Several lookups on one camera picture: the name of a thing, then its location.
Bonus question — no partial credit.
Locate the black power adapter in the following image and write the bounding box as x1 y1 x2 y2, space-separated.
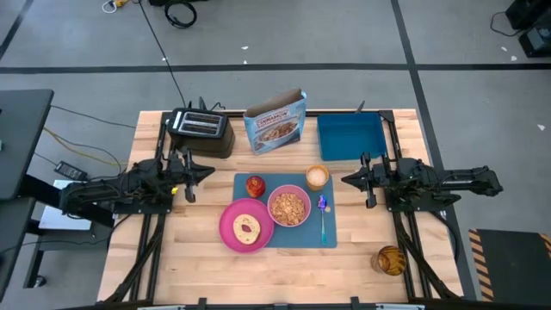
54 160 90 182

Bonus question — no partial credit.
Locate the blue grey placemat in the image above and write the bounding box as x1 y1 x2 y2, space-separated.
232 172 338 250

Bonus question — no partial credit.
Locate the black desk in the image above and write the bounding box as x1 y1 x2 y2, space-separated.
0 89 115 298

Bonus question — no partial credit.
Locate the amber ribbed glass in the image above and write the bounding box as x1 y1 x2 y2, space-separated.
370 245 407 277

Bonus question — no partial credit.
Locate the iridescent spoon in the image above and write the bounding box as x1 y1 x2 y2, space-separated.
317 194 329 246

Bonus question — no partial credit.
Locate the teal plastic bin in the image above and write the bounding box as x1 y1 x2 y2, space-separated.
316 111 387 162

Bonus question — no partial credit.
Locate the black hazard-striped mat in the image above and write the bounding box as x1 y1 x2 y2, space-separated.
467 228 551 302

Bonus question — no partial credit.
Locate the white flat panel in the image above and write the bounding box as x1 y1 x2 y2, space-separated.
38 179 101 232

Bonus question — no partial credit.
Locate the white cable with yellow plug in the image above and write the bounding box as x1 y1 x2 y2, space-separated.
102 0 130 14

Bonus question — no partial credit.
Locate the long black floor cable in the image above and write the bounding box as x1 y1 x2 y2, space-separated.
138 0 188 109

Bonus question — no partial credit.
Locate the pink bowl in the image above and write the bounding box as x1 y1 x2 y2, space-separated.
267 184 313 228

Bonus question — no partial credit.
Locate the magenta plate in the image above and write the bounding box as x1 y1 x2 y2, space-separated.
218 197 276 254

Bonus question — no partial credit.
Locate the black table frame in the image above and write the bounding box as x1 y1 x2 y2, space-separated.
102 109 464 310

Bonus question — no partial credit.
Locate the thin black cable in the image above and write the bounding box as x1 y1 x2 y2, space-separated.
49 105 137 129

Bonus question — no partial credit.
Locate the cereal squares heap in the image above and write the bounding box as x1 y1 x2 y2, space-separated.
270 192 307 226

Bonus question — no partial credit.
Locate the yellow cup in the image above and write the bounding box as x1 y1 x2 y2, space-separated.
305 164 331 192

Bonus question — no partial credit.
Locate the red yellow apple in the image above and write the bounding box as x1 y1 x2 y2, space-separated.
245 175 267 199

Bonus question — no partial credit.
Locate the coiled black cable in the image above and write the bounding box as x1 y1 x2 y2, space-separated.
164 0 198 29

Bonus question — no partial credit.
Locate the black equipment case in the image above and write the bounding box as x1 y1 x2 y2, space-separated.
505 0 551 59

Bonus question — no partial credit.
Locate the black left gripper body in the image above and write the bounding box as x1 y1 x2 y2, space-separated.
165 148 197 205

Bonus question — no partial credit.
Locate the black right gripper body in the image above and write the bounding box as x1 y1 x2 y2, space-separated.
362 152 399 209

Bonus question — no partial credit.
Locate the black two-slot toaster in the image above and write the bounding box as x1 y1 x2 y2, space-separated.
166 107 237 159

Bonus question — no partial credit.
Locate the blue cinnamon cereal box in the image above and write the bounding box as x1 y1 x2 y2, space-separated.
243 88 308 156

